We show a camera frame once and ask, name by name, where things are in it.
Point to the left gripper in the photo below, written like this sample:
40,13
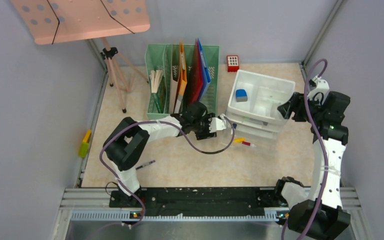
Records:
207,133

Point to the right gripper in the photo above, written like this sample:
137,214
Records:
295,104

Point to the yellow dropper bottle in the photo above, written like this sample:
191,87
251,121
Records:
239,140

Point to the clear plastic drawer unit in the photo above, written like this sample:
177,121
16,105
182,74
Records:
258,120

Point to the red translucent file folder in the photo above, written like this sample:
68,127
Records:
195,81

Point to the green children's book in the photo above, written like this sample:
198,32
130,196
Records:
156,77

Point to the green file rack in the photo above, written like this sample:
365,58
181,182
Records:
165,57

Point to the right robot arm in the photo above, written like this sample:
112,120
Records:
319,213

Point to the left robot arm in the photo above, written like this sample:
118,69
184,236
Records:
127,142

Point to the red dropper bottle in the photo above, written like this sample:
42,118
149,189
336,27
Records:
249,144

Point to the orange file folder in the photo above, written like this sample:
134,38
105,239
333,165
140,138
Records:
182,79

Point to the blue eraser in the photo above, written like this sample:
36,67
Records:
241,95

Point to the dark pen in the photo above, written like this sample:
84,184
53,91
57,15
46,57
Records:
145,165

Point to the red small box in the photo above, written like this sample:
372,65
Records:
233,64

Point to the pink lamp stand pole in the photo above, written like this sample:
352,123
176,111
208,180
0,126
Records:
116,76

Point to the black lamp clamp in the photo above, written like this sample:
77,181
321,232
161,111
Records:
108,54

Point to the yellow green clamp tool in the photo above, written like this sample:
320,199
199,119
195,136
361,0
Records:
84,145

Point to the pink perforated lamp panel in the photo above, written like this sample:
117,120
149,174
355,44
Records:
60,21

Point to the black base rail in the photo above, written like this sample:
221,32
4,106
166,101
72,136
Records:
202,204

